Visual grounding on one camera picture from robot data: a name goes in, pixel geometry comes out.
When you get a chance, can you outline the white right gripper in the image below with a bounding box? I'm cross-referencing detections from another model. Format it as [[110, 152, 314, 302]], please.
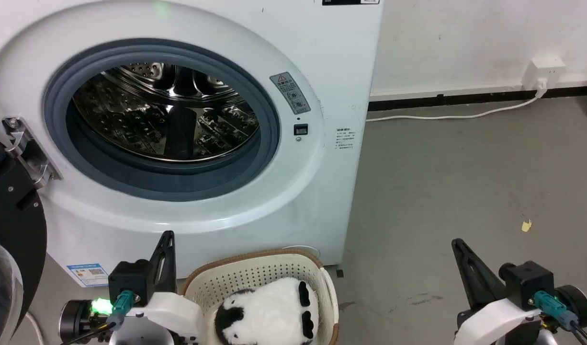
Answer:
[[451, 238, 544, 345]]

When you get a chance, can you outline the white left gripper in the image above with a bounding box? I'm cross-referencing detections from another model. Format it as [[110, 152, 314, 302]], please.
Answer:
[[127, 230, 205, 344]]

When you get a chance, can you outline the white front-load washing machine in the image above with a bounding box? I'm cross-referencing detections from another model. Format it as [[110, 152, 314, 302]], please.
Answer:
[[0, 0, 384, 289]]

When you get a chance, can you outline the blue energy label sticker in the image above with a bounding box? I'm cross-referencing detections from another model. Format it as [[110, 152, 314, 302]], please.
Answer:
[[66, 262, 110, 288]]

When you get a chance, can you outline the cream plastic laundry basket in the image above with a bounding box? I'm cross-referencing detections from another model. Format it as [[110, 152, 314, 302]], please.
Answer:
[[181, 249, 340, 345]]

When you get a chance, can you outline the black and white panda plush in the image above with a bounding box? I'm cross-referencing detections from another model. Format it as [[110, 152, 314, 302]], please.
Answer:
[[214, 276, 320, 345]]

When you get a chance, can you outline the grey rubber door gasket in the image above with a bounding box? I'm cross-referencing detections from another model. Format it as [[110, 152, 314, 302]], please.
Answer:
[[43, 39, 281, 202]]

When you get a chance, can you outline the stainless steel washer drum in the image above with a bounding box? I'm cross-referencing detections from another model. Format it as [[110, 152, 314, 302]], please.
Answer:
[[72, 62, 261, 163]]

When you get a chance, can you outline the black round washer door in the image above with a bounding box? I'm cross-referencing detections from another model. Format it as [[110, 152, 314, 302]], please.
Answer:
[[0, 134, 48, 345]]

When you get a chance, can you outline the steel door hinge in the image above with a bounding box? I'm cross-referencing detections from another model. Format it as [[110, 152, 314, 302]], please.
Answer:
[[2, 116, 63, 189]]

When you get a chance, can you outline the black baseboard strip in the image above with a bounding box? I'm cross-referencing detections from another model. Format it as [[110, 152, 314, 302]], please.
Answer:
[[367, 85, 587, 112]]

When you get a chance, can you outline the small printed text sticker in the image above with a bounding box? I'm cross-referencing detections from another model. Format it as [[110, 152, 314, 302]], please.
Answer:
[[335, 127, 356, 150]]

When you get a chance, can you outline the grey warning sticker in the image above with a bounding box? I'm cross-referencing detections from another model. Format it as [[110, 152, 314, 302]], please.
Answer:
[[269, 71, 312, 115]]

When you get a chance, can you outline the left arm teal plug cable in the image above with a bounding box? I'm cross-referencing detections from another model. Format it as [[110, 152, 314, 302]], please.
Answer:
[[59, 289, 135, 345]]

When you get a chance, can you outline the arm teal plug cable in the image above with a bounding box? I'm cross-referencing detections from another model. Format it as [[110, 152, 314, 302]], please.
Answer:
[[532, 289, 587, 345], [59, 289, 135, 345]]

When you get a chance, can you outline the right arm teal plug cable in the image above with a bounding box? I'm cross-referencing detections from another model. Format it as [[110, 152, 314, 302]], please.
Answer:
[[532, 289, 587, 345]]

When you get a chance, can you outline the thin white floor cable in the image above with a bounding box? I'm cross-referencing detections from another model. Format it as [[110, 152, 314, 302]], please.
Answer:
[[24, 310, 45, 345]]

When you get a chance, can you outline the white power cable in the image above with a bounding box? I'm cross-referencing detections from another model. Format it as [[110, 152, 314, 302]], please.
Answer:
[[366, 80, 548, 123]]

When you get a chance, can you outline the white wall socket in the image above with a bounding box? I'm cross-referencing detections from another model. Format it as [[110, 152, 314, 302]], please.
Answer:
[[522, 57, 566, 92]]

